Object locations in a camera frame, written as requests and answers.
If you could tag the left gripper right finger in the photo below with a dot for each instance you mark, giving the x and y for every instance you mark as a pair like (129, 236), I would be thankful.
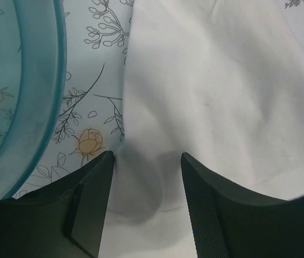
(229, 220)

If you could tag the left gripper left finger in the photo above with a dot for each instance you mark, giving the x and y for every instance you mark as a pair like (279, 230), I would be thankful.
(63, 219)

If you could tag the white t shirt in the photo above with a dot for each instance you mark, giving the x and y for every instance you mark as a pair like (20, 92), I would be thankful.
(220, 80)

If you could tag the teal plastic basket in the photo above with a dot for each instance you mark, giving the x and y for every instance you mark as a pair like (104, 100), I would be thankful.
(33, 54)

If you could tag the floral table mat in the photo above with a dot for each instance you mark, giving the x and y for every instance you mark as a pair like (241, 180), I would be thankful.
(91, 118)

